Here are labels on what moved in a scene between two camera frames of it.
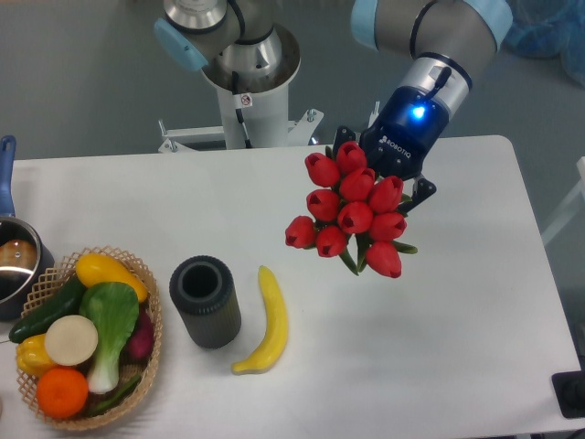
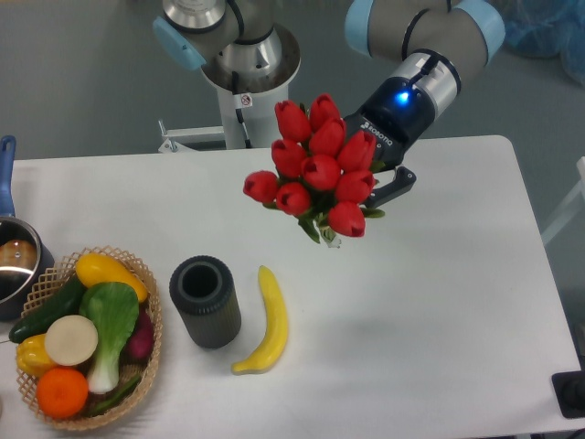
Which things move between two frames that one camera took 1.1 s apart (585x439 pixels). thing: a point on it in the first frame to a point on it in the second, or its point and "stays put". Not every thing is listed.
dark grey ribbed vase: [202, 290] stays put
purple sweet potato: [139, 346] stays put
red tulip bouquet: [356, 216] to [322, 174]
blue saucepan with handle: [25, 253] stays put
